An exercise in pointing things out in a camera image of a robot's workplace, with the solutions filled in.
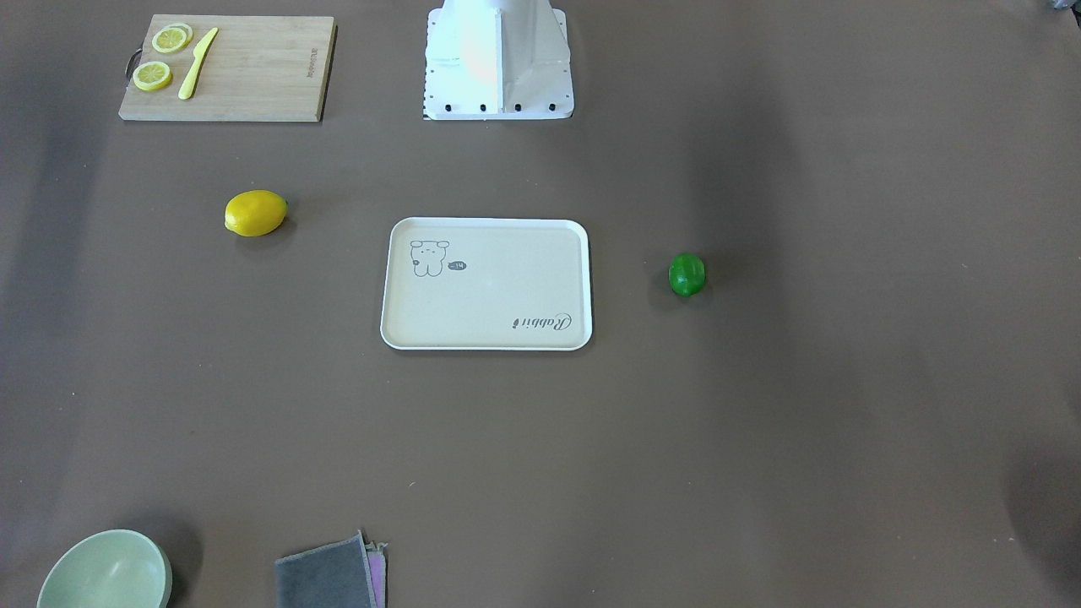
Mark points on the green lime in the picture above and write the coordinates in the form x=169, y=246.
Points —
x=687, y=274

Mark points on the yellow lemon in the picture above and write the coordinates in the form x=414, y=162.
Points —
x=255, y=213

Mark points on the beige rabbit tray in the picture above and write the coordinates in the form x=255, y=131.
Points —
x=487, y=284

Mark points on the pink folded cloth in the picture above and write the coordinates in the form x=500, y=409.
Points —
x=377, y=567

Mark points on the grey folded cloth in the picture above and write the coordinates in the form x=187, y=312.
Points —
x=334, y=575

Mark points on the bamboo cutting board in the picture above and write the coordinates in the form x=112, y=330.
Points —
x=259, y=69

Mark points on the yellow plastic knife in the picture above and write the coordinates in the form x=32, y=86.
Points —
x=190, y=82

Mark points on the lower lemon slice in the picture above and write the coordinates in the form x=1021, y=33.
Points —
x=151, y=76

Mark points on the lemon slice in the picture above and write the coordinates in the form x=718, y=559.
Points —
x=172, y=38
x=151, y=76

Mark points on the upper lemon slice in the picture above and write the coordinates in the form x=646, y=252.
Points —
x=172, y=38

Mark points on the light green bowl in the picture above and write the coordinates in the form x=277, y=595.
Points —
x=113, y=568

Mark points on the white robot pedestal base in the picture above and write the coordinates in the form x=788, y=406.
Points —
x=497, y=60

